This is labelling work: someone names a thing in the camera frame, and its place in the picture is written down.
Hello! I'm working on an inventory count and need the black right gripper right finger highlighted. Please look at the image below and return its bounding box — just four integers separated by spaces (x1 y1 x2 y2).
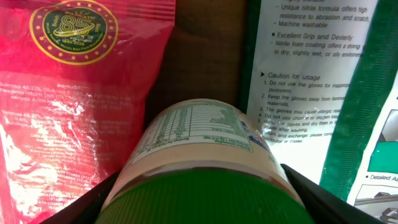
281 164 384 224

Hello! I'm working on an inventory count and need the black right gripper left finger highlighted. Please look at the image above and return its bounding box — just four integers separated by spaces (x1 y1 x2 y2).
40 170 121 224

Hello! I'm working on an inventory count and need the green lid jar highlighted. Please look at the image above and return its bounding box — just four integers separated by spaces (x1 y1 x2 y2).
96 99 313 224

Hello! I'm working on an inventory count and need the green white 3M package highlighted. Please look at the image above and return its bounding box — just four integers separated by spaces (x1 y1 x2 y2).
239 0 397 223

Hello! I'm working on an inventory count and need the red snack bag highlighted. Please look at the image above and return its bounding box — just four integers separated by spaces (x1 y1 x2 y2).
1 0 176 223

